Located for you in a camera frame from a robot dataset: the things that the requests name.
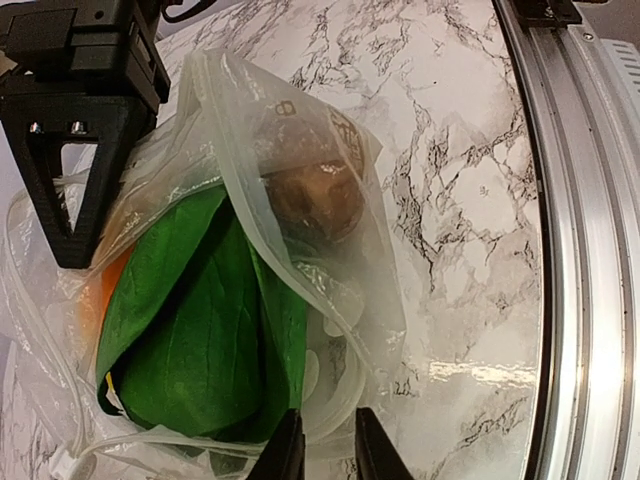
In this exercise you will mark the front aluminium table rail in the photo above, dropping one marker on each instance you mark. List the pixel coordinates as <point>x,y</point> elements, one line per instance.
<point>581,98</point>

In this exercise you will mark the clear polka dot zip bag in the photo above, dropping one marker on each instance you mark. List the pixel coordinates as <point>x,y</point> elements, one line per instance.
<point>95,190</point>

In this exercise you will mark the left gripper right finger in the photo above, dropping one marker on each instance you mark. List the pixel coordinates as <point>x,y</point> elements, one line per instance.
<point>375,455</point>

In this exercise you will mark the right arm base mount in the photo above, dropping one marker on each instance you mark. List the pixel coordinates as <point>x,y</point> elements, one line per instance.
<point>546,13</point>

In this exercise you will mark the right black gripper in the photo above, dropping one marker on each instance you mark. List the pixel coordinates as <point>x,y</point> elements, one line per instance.
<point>80,45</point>

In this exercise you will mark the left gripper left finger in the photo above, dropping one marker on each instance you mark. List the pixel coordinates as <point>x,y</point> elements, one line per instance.
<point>283,457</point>

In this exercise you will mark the fake green bok choy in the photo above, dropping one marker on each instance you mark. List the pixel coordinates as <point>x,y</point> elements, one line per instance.
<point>200,335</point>

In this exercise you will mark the fake orange pepper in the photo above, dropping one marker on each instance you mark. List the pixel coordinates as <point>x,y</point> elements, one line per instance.
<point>95,297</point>

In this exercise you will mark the fake brown potato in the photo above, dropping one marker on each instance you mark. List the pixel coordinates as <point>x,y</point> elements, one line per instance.
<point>322,202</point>

